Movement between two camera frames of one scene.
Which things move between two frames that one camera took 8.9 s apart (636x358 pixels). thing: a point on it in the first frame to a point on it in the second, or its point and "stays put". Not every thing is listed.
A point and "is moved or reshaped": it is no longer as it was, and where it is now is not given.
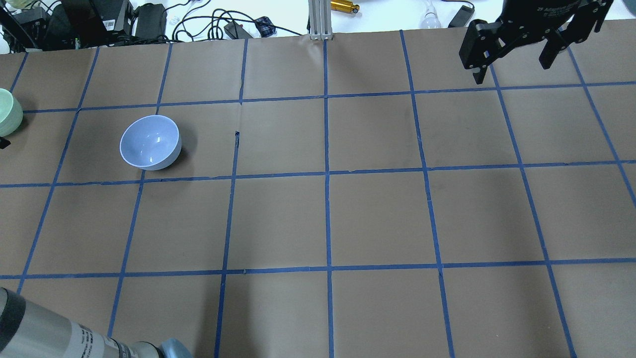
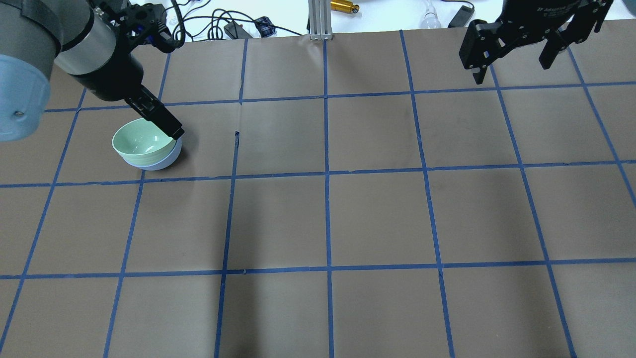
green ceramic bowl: (11, 113) is moved or reshaped
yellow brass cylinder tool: (344, 6) stays put
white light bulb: (431, 20) stays put
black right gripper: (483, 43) stays put
